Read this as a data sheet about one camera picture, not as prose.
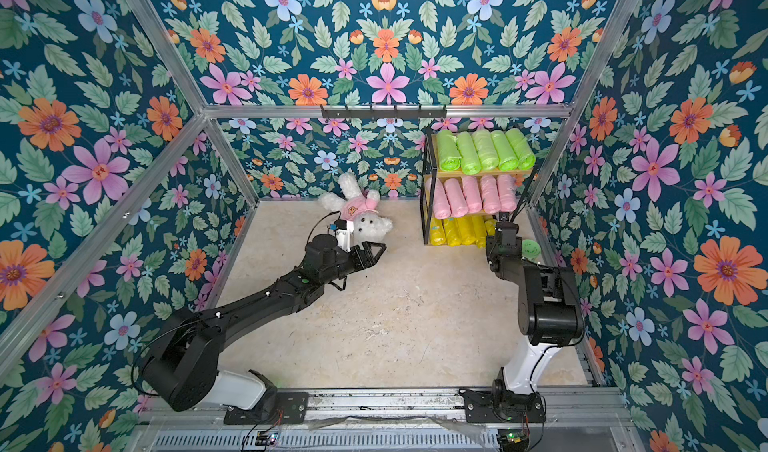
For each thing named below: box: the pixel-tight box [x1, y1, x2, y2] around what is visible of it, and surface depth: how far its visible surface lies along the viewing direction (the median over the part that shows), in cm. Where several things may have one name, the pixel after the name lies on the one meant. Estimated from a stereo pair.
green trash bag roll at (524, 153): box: [506, 128, 536, 171], surface depth 82 cm
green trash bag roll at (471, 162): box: [456, 131, 482, 176], surface depth 81 cm
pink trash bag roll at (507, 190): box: [497, 174, 517, 213], surface depth 95 cm
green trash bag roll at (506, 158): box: [491, 130, 519, 172], surface depth 82 cm
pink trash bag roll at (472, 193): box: [462, 176, 483, 213], surface depth 96 cm
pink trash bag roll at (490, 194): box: [480, 174, 501, 214], surface depth 95 cm
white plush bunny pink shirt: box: [317, 172, 393, 244], surface depth 110 cm
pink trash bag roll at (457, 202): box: [444, 178, 469, 218], surface depth 95 cm
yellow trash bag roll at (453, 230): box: [443, 216, 463, 247], surface depth 106 cm
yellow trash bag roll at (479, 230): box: [471, 214, 487, 248], surface depth 107 cm
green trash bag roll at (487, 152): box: [472, 129, 499, 171], surface depth 82 cm
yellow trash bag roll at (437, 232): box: [430, 217, 448, 246], surface depth 106 cm
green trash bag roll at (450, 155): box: [437, 129, 462, 172], surface depth 82 cm
